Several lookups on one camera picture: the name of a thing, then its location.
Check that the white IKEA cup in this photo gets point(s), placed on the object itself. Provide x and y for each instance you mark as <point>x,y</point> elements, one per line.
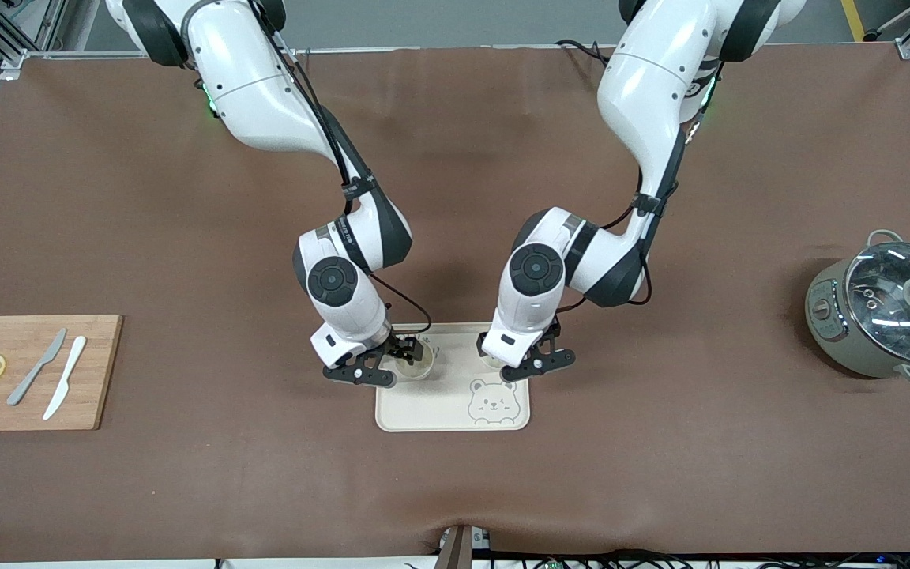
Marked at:
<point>490,362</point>
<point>422,367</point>

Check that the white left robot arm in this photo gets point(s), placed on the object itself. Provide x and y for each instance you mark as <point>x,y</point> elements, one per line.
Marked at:
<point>652,87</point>

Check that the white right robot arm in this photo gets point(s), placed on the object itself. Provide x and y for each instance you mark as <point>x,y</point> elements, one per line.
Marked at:
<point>250,79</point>

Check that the cream bear print tray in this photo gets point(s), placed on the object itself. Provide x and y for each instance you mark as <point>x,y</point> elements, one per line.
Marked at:
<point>431,407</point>

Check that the brown table cover mat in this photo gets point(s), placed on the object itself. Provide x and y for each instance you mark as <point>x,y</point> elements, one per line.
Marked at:
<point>186,490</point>

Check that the wooden cutting board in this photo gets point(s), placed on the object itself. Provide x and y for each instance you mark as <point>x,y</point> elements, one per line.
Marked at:
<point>95,379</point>

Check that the white plastic knife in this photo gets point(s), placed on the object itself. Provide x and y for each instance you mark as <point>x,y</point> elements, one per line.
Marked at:
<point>65,378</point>

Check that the grey-green cooking pot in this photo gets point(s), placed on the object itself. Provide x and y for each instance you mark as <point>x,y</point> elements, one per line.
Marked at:
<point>842,340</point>

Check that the grey plastic knife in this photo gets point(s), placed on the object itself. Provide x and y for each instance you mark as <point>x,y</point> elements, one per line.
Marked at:
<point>36,367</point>

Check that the glass pot lid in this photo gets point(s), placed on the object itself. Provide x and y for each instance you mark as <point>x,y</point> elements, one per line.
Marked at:
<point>889,308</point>

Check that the yellow floor tape strip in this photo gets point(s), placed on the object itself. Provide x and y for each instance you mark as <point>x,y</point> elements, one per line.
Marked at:
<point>854,20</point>

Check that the brown camera mount post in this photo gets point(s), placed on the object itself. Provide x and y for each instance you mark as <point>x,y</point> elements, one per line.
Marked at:
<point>455,547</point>

